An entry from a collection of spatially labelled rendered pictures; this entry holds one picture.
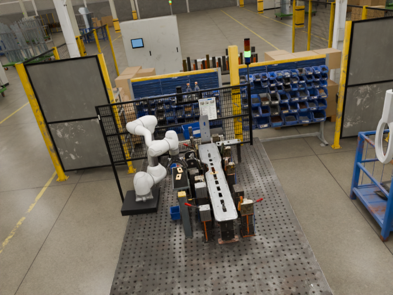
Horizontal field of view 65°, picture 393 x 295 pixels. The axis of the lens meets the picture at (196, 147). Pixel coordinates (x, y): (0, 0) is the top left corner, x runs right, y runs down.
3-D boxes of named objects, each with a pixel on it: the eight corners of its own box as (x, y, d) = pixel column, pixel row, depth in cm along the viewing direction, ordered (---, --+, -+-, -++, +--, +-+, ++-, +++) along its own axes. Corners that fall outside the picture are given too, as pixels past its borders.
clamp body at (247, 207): (257, 236, 268) (256, 202, 252) (241, 239, 268) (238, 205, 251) (254, 227, 278) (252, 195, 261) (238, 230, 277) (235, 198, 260)
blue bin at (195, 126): (209, 134, 383) (207, 124, 377) (185, 139, 379) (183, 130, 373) (205, 129, 398) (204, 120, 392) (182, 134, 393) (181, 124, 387)
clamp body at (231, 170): (238, 192, 326) (236, 164, 310) (227, 194, 326) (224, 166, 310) (236, 187, 334) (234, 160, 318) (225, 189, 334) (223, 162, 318)
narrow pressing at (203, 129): (210, 140, 375) (207, 114, 359) (201, 141, 375) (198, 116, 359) (210, 140, 376) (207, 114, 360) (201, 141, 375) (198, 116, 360)
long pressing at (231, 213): (242, 218, 248) (241, 216, 247) (214, 222, 247) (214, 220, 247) (216, 143, 371) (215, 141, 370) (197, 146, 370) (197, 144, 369)
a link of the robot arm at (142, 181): (132, 192, 330) (128, 174, 320) (145, 184, 341) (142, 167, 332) (141, 197, 319) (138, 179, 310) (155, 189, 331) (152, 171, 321)
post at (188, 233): (193, 237, 276) (186, 197, 256) (185, 238, 276) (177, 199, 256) (192, 231, 283) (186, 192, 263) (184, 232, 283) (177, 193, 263)
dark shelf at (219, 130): (224, 136, 381) (224, 134, 380) (152, 147, 378) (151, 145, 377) (221, 129, 401) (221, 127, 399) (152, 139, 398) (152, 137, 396)
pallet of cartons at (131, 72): (158, 119, 730) (150, 76, 682) (124, 123, 736) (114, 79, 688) (164, 102, 836) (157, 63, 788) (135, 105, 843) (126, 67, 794)
